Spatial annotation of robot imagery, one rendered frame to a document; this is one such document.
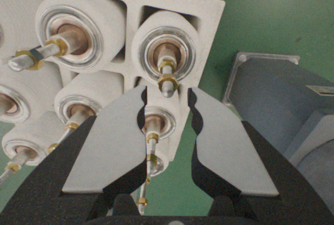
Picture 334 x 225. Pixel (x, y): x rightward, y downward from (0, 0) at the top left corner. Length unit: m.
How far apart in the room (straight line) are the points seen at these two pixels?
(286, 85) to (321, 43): 0.28
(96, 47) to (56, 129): 0.24
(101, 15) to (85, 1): 0.02
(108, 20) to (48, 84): 0.17
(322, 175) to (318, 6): 0.42
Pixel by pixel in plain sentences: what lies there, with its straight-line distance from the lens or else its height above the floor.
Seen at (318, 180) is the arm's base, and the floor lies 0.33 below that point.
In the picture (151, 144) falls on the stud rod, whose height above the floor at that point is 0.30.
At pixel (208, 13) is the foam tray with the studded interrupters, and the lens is 0.28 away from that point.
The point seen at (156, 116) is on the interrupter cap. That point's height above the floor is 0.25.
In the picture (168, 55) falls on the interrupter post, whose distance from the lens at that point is 0.18.
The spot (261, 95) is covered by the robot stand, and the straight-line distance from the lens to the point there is 0.40.
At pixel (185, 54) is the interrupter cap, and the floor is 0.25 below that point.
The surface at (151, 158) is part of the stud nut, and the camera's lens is 0.21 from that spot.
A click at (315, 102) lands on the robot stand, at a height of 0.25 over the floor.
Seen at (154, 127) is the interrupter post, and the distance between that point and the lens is 0.25.
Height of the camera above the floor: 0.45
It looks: 57 degrees down
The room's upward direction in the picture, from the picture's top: 179 degrees clockwise
